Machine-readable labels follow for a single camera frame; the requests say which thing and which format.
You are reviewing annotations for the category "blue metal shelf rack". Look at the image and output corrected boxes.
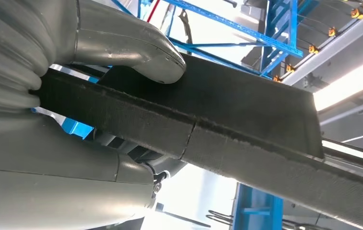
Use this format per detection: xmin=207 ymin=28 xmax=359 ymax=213
xmin=30 ymin=0 xmax=304 ymax=230

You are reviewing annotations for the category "red barrier belt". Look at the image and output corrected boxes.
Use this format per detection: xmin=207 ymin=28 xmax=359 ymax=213
xmin=146 ymin=0 xmax=162 ymax=23

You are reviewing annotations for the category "ceiling light strip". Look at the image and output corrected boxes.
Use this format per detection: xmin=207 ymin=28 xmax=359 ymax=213
xmin=313 ymin=52 xmax=363 ymax=112

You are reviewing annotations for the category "grey ceiling rail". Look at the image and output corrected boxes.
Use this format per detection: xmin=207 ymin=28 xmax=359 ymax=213
xmin=281 ymin=3 xmax=363 ymax=87

